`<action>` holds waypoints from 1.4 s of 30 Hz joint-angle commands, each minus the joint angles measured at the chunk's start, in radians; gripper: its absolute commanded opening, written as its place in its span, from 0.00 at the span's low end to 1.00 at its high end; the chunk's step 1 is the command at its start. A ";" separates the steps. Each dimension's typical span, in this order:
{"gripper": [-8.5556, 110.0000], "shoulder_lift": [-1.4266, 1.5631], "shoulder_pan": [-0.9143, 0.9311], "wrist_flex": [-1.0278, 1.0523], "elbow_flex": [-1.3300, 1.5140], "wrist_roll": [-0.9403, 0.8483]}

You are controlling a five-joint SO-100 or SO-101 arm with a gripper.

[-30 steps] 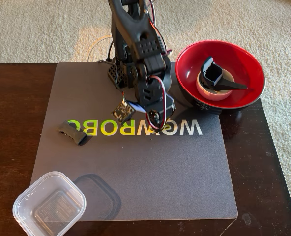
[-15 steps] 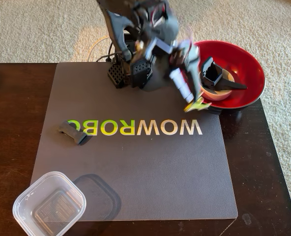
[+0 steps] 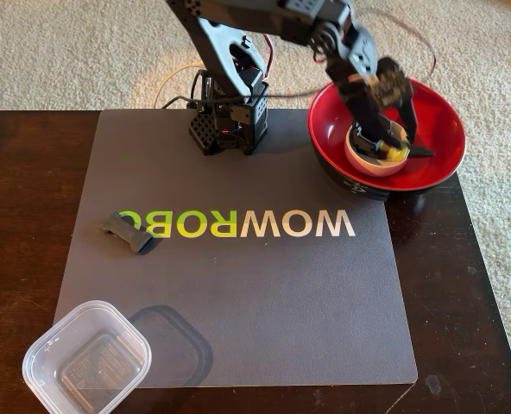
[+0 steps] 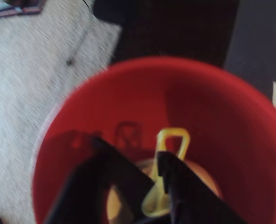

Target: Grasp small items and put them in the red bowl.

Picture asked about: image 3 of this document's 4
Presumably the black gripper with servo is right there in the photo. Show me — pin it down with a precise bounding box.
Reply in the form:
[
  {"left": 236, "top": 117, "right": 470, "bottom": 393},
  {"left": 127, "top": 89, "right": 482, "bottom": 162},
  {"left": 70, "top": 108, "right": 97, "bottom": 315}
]
[{"left": 327, "top": 59, "right": 420, "bottom": 151}]

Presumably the black printed gripper jaw part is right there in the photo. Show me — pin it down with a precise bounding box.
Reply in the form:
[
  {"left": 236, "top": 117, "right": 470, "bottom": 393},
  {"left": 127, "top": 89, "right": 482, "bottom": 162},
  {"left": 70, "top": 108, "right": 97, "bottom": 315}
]
[{"left": 352, "top": 122, "right": 436, "bottom": 159}]

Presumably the red bowl with black outside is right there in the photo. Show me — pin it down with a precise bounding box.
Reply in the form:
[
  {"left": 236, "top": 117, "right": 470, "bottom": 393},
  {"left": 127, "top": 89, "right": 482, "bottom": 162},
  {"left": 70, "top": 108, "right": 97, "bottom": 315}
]
[{"left": 306, "top": 77, "right": 467, "bottom": 203}]

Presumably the thin white cable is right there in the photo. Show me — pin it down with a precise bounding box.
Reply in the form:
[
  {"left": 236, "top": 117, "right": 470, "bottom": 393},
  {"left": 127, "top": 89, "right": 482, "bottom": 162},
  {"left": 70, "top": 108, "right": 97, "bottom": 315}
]
[{"left": 153, "top": 61, "right": 205, "bottom": 109}]

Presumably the small wrist camera board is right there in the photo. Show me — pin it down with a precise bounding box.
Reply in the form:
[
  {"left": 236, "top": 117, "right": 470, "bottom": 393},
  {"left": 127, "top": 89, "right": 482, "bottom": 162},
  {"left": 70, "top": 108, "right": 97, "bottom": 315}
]
[{"left": 367, "top": 58, "right": 414, "bottom": 111}]

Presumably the black power cable with plug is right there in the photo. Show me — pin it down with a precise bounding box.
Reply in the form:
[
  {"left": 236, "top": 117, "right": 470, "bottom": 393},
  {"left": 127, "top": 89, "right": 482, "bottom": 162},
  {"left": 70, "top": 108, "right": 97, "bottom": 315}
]
[{"left": 162, "top": 68, "right": 207, "bottom": 111}]

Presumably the grey mat with WOWROBO print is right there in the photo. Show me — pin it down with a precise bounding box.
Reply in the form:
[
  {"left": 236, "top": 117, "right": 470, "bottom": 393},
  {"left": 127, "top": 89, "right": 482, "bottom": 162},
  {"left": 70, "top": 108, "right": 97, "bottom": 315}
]
[{"left": 53, "top": 107, "right": 420, "bottom": 389}]

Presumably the clear plastic square container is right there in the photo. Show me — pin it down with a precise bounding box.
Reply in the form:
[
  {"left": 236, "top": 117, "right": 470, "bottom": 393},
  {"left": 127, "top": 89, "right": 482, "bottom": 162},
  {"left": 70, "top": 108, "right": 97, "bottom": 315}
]
[{"left": 21, "top": 300, "right": 153, "bottom": 414}]

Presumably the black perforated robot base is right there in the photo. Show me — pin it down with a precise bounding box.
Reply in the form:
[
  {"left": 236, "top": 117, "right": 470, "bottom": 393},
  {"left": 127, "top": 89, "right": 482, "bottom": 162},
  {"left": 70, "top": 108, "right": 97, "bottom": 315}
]
[{"left": 187, "top": 68, "right": 269, "bottom": 157}]

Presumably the yellow wire clip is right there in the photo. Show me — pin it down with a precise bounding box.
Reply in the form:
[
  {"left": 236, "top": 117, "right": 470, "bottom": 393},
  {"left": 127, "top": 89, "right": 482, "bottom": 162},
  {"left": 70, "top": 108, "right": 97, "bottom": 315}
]
[{"left": 378, "top": 137, "right": 411, "bottom": 163}]

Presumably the thin black camera cable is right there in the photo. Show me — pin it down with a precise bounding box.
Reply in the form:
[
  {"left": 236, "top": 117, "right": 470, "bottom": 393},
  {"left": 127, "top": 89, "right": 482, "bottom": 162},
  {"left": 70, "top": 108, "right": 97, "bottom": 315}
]
[{"left": 210, "top": 84, "right": 325, "bottom": 105}]

